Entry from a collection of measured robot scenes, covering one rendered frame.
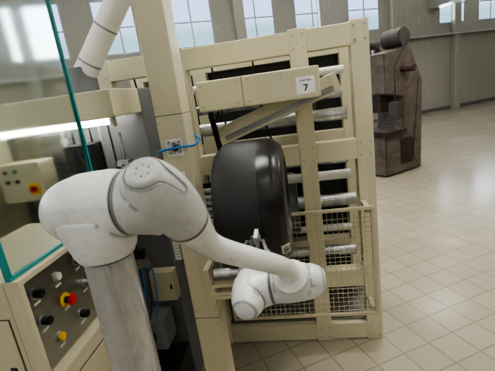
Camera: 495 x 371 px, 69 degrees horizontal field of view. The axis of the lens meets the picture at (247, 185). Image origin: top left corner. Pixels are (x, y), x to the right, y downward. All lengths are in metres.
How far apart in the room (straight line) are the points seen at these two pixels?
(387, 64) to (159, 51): 4.95
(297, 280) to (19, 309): 0.82
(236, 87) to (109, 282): 1.27
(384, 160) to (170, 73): 5.10
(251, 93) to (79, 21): 9.29
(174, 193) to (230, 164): 0.88
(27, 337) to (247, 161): 0.96
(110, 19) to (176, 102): 0.63
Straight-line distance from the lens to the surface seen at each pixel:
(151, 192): 0.62
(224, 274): 1.73
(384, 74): 6.23
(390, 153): 6.38
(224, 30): 11.36
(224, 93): 1.84
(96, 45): 2.09
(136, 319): 0.83
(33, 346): 1.36
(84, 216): 0.72
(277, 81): 1.81
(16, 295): 1.29
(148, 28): 1.68
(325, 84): 1.96
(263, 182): 1.44
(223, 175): 1.48
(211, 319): 1.97
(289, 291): 1.06
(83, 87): 2.11
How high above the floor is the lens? 1.71
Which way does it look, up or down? 15 degrees down
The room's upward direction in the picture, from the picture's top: 8 degrees counter-clockwise
